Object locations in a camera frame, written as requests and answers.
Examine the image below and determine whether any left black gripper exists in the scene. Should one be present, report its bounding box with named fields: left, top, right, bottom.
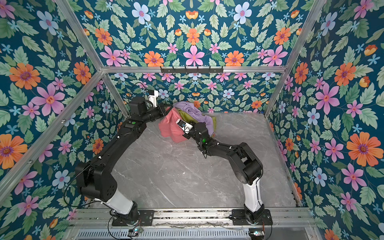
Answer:
left=139, top=101, right=173, bottom=123

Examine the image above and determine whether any pink cloth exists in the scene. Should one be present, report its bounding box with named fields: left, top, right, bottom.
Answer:
left=159, top=108, right=187, bottom=143

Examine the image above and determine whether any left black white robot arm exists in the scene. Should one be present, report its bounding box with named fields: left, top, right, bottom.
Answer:
left=76, top=97, right=173, bottom=225

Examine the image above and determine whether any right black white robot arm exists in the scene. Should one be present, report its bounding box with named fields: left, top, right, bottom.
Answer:
left=177, top=119, right=265, bottom=225

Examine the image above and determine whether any green cloth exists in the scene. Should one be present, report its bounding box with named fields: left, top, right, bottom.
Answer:
left=178, top=109, right=217, bottom=130

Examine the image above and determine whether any purple cloth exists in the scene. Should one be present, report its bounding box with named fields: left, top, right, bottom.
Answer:
left=174, top=101, right=214, bottom=136

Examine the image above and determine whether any black hook rack bar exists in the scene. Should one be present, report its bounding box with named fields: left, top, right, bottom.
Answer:
left=160, top=66, right=224, bottom=74

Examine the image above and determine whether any right small circuit board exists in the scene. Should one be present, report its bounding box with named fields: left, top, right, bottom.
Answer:
left=249, top=229, right=265, bottom=240

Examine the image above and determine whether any small circuit board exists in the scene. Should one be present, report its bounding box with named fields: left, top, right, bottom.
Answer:
left=249, top=229, right=265, bottom=240
left=129, top=227, right=144, bottom=237

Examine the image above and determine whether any left small circuit board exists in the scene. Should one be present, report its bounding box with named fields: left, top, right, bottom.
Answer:
left=129, top=227, right=144, bottom=237

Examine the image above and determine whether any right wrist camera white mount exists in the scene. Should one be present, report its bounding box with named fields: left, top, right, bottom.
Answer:
left=176, top=119, right=194, bottom=134

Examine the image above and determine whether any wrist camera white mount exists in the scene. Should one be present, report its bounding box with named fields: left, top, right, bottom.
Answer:
left=147, top=90, right=159, bottom=108
left=176, top=119, right=194, bottom=134

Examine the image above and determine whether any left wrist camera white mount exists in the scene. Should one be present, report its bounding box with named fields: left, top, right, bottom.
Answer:
left=147, top=90, right=159, bottom=108

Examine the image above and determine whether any aluminium frame back crossbar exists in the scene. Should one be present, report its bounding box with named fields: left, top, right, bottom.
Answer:
left=102, top=66, right=285, bottom=74

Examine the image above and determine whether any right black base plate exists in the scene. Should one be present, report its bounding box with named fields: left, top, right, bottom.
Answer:
left=229, top=209, right=273, bottom=226

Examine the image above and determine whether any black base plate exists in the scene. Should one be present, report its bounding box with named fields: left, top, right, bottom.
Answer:
left=229, top=209, right=273, bottom=226
left=112, top=210, right=155, bottom=227

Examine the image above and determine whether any aluminium frame right post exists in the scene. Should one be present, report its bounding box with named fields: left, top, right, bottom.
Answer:
left=264, top=0, right=327, bottom=119

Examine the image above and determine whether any aluminium frame post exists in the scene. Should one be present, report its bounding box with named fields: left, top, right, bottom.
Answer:
left=56, top=1, right=129, bottom=118
left=264, top=0, right=327, bottom=119

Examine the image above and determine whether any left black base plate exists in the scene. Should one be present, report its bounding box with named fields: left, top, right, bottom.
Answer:
left=112, top=210, right=155, bottom=227

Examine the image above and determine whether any aluminium frame left post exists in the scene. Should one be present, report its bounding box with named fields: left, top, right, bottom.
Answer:
left=56, top=1, right=129, bottom=118

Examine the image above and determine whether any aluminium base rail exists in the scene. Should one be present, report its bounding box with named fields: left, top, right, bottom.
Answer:
left=69, top=207, right=316, bottom=231

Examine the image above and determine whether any aluminium frame left beam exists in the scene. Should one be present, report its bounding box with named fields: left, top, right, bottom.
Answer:
left=1, top=71, right=103, bottom=206

